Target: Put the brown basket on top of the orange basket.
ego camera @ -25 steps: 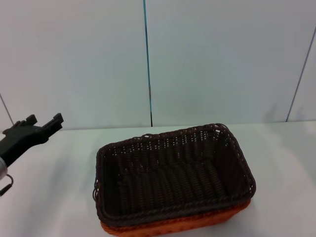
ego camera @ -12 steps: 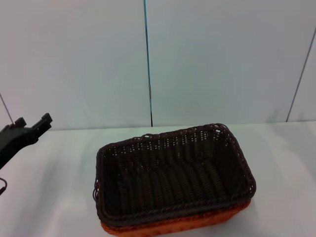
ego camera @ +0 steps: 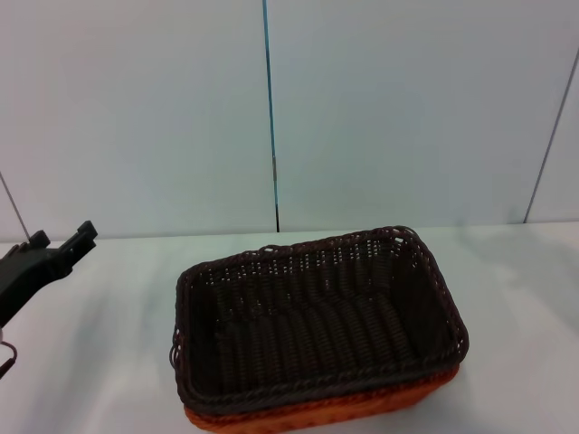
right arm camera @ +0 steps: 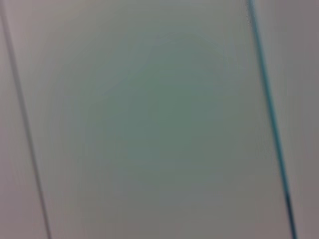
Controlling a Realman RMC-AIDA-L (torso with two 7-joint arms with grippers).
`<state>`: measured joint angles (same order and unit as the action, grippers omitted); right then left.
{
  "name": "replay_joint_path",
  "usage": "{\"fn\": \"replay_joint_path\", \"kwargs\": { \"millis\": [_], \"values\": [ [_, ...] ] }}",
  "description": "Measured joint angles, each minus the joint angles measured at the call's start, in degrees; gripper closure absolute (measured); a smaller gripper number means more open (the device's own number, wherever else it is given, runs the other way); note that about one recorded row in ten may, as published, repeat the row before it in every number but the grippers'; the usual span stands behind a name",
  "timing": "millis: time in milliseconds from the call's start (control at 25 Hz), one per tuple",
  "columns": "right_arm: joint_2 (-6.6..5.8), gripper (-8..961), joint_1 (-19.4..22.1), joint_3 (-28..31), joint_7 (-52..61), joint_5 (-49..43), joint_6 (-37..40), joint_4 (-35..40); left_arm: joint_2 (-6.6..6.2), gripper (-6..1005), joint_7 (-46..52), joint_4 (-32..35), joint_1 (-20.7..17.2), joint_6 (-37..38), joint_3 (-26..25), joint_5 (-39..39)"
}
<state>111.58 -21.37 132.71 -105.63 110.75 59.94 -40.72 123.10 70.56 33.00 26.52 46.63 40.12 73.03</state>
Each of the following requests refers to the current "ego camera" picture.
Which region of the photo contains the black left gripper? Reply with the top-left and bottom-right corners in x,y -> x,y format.
0,220 -> 100,328

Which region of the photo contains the orange woven plastic basket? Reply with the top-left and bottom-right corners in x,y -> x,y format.
182,361 -> 462,434

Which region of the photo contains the dark brown woven basket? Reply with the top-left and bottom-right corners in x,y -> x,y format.
167,224 -> 472,405

